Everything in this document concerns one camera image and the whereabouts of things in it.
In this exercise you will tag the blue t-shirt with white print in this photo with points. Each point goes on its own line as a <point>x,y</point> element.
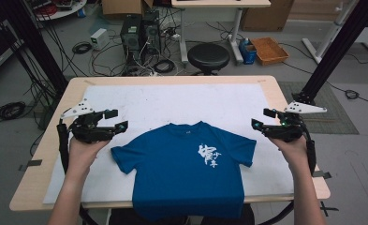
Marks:
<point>178,175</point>

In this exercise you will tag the large brown cardboard box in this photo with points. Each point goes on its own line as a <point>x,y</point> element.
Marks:
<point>266,15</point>

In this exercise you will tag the orange cardboard tray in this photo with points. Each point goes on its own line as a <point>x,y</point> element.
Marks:
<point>269,50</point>

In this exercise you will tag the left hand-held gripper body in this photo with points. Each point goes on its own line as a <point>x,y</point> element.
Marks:
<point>88,131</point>

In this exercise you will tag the blue plastic container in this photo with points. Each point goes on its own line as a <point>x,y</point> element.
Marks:
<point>248,53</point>

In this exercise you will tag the white metal stand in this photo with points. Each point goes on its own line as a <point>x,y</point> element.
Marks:
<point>328,34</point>

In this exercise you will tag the white power supply box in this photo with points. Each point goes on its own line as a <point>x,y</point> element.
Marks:
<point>99,39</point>

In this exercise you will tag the black tape strip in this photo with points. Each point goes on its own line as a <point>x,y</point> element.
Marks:
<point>325,175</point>
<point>33,163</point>

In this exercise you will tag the round white table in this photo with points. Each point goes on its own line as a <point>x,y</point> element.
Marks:
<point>69,9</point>

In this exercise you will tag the black computer tower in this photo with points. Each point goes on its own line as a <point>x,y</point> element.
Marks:
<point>130,37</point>
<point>152,31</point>

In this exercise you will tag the black round stool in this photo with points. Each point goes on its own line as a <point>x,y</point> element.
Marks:
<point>208,56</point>

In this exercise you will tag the white desk with metal legs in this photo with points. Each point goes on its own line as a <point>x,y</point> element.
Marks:
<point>219,3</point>

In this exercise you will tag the person's left hand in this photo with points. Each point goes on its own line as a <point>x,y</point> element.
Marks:
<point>83,156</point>

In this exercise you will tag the person's right hand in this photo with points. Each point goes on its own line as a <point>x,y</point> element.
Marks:
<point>292,154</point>

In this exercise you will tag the black aluminium frame post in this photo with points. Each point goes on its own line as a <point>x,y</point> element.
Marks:
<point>35,47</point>
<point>337,50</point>

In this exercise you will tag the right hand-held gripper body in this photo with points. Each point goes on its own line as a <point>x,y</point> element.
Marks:
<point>284,131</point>

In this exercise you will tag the person's dark trousers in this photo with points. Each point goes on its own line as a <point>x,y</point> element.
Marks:
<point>122,218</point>

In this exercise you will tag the grey floor mat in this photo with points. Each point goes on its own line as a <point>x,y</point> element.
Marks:
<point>328,125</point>

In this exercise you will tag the black tape cross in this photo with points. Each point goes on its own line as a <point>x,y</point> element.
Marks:
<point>326,208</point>

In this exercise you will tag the white felt mat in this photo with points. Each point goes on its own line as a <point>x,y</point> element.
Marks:
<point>172,100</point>

